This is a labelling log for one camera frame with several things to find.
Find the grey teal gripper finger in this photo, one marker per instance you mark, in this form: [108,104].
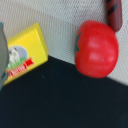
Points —
[4,57]

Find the yellow toy butter box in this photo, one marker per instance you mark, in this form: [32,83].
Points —
[27,50]

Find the brown toy sausage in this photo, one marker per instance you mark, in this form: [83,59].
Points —
[114,14]

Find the white woven placemat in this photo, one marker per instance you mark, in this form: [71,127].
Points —
[59,21]

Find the red toy tomato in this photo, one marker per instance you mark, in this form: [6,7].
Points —
[96,49]

